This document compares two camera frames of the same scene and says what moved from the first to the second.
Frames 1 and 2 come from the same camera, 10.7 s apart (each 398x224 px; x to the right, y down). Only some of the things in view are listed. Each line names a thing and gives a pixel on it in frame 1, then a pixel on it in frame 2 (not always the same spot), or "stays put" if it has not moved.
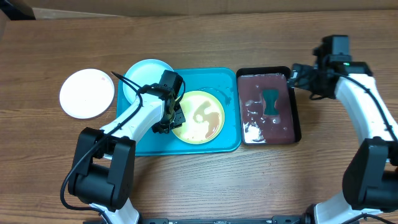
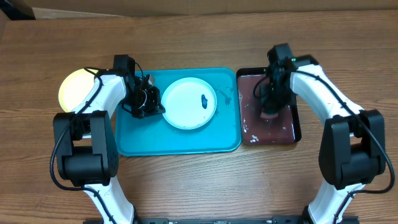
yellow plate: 204,116 to 75,89
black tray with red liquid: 257,128 stays put
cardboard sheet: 158,8 stays put
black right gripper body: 310,80 to 278,96
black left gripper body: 170,121 to 143,103
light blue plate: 142,73 to 189,103
